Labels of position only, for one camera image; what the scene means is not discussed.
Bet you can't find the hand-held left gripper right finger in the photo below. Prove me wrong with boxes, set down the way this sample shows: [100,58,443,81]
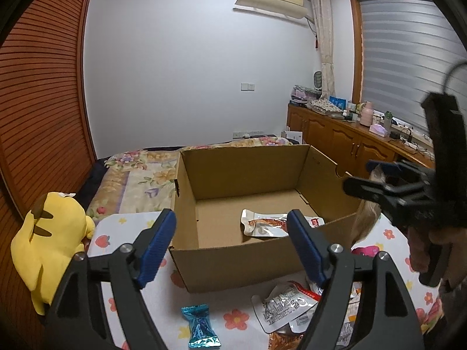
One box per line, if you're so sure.
[286,209,426,350]

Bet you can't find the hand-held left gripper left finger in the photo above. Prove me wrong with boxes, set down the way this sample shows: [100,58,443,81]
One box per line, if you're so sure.
[44,209,178,350]

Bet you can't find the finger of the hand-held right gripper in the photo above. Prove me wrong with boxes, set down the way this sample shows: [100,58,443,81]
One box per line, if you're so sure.
[366,159,436,190]
[343,176,433,227]

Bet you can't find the shiny gold snack packet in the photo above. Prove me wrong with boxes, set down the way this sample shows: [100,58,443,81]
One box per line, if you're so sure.
[350,164,384,249]

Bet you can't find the silver packet with orange label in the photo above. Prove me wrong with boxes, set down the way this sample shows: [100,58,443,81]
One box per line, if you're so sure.
[336,284,363,347]

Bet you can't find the brown cardboard box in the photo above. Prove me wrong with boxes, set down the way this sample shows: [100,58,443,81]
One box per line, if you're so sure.
[170,144,362,294]

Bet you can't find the person's right hand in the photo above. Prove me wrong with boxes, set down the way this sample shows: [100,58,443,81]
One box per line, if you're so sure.
[407,222,467,292]

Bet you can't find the silver red snack packet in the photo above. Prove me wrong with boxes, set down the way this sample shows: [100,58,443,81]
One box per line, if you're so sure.
[240,209,325,239]

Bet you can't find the pink thermos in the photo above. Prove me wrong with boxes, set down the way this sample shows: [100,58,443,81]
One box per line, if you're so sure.
[359,101,374,127]

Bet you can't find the silver packet with red edge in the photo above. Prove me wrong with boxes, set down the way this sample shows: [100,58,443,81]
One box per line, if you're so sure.
[252,280,323,334]

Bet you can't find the floral quilt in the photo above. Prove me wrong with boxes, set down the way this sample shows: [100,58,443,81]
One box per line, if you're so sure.
[86,136,296,223]

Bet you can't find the wooden cabinet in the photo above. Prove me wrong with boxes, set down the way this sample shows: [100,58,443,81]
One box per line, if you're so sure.
[286,103,436,170]

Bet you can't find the fruit print blanket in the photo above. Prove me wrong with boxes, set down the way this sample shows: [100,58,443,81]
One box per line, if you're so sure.
[88,211,446,350]

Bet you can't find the blue wrapped candy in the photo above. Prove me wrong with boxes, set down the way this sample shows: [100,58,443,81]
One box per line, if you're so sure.
[181,304,223,349]

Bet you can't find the folded floral cloth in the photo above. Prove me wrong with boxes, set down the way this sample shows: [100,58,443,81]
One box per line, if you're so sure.
[306,98,345,115]

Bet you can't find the orange snack packet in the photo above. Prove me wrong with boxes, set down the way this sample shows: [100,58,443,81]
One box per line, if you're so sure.
[268,330,311,350]

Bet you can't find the window with striped blind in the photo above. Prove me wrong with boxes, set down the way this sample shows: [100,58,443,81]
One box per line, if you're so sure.
[348,0,467,139]

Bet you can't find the yellow plush toy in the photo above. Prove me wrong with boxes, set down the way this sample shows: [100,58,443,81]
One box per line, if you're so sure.
[10,191,96,316]

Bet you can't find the purple cloth pile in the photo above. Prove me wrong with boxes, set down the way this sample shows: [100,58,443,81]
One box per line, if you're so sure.
[290,85,322,104]

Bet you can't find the beige curtain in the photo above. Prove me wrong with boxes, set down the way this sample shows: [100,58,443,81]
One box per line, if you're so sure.
[310,0,336,99]

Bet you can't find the brown louvred wardrobe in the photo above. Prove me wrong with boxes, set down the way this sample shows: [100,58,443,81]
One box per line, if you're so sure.
[0,0,98,350]

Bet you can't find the black cable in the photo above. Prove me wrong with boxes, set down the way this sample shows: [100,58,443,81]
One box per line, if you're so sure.
[442,62,467,97]

